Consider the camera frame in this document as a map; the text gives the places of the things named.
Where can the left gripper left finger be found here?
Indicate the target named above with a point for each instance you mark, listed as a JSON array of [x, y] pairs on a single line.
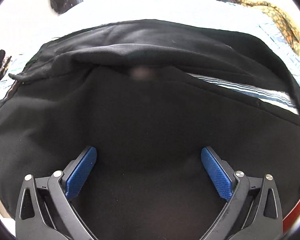
[[44, 209]]

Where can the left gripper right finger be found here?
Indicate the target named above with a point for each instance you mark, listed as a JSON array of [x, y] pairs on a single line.
[[252, 209]]

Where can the black pants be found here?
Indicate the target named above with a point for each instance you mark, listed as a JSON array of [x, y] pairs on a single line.
[[149, 95]]

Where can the orange red rug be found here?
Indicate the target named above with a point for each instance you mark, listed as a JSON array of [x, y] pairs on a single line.
[[291, 217]]

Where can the yellow floral blanket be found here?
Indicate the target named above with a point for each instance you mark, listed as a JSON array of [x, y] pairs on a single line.
[[287, 27]]

